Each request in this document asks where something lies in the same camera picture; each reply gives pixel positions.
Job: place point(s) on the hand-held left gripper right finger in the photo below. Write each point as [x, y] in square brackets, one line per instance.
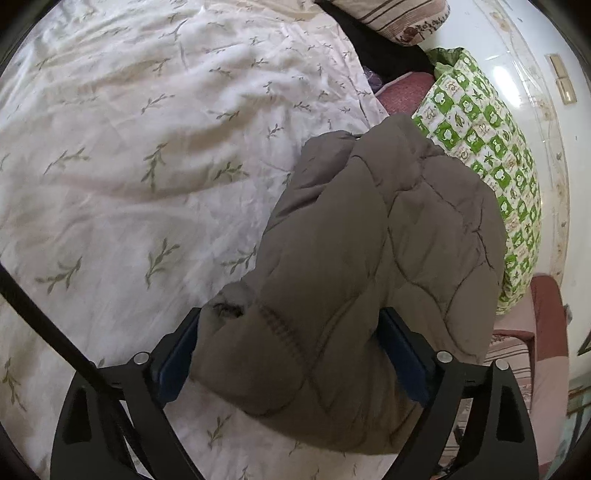
[406, 364]

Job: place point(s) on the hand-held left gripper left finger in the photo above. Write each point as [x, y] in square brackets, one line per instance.
[178, 364]

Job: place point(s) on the grey-brown padded jacket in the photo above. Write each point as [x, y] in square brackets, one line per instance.
[346, 254]

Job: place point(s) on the reddish pink cushion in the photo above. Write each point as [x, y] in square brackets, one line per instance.
[549, 323]

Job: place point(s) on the green white patterned pillow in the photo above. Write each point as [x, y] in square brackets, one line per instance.
[485, 138]

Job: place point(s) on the white leaf-print quilt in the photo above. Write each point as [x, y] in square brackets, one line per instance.
[138, 115]

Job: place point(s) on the pink bedsheet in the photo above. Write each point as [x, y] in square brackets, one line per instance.
[401, 94]

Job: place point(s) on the purple cloth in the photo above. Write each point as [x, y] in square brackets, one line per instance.
[373, 76]

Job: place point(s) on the dark cloth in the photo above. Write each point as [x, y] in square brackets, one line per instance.
[378, 50]

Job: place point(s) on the beige wall switch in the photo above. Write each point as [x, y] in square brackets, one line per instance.
[567, 90]
[556, 63]

